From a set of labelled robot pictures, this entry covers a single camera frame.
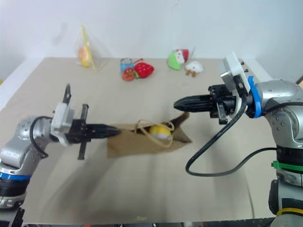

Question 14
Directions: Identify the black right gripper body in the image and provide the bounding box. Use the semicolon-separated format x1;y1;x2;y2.
208;83;238;125

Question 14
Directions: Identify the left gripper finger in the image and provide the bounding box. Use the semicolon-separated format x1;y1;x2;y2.
86;131;121;140
85;123;121;133

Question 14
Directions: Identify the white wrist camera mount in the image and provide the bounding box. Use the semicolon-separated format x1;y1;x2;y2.
50;103;77;146
218;51;252;113

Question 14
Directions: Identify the brown paper bag with handles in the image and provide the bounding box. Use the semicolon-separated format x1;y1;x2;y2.
106;112;193;159

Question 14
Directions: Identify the yellow orange plush toy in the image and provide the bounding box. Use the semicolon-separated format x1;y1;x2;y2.
78;46;92;68

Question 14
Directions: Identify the beige table cover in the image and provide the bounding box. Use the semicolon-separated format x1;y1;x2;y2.
0;57;283;224

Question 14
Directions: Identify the green cable tie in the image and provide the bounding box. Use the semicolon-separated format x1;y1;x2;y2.
271;160;303;171

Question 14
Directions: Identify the green red white plush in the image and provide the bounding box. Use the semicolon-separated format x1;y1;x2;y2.
167;49;190;71

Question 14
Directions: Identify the yellow chick plush toy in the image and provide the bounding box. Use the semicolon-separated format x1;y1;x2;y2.
150;125;173;140

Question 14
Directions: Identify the clear plastic bag yellow strip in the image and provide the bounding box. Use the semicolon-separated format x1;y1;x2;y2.
75;25;100;73

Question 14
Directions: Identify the white small plush toy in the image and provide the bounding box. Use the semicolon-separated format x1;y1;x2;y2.
184;61;205;78

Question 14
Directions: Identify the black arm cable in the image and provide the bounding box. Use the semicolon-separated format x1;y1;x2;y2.
30;83;73;158
185;94;303;177

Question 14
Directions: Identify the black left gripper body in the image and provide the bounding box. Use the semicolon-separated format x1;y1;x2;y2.
67;104;92;160

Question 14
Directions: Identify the red tomato plush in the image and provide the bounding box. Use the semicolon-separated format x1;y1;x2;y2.
121;68;136;82

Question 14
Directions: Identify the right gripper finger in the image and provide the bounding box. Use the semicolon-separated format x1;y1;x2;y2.
173;94;211;106
173;104;212;113

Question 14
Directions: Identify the red strawberry plush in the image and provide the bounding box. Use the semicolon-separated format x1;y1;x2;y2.
134;57;155;79

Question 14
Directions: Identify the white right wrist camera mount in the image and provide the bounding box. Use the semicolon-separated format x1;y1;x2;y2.
218;51;252;113

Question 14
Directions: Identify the yellow cable tie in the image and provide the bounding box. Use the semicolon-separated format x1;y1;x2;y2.
276;208;303;216

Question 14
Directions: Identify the black ribbed strip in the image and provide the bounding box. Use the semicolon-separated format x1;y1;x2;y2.
9;208;26;227

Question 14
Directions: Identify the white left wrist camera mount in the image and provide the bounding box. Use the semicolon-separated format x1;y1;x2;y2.
50;103;77;146

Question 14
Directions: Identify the small blue glass jar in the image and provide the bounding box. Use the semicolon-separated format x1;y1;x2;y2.
120;58;134;73

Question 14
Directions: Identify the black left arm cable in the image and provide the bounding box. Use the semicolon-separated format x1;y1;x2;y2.
30;83;73;158

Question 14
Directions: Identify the blue right wrist clamp ring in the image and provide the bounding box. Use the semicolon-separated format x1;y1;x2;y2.
248;75;262;118

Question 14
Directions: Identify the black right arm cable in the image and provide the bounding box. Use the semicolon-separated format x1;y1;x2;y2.
185;94;303;177

